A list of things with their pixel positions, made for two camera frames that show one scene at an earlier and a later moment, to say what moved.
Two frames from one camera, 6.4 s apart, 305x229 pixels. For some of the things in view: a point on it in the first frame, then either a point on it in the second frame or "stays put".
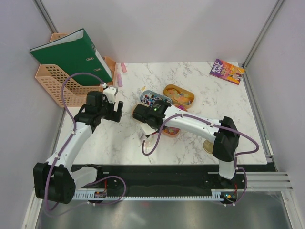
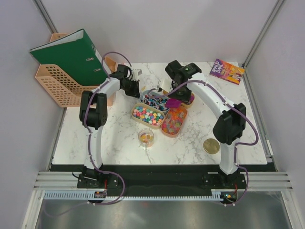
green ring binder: x=74 y=53 stays put
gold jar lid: x=208 y=146 stays put
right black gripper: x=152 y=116 -> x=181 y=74
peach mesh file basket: x=51 y=78 stays put
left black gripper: x=114 y=116 -> x=135 y=92
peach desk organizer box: x=112 y=65 stays put
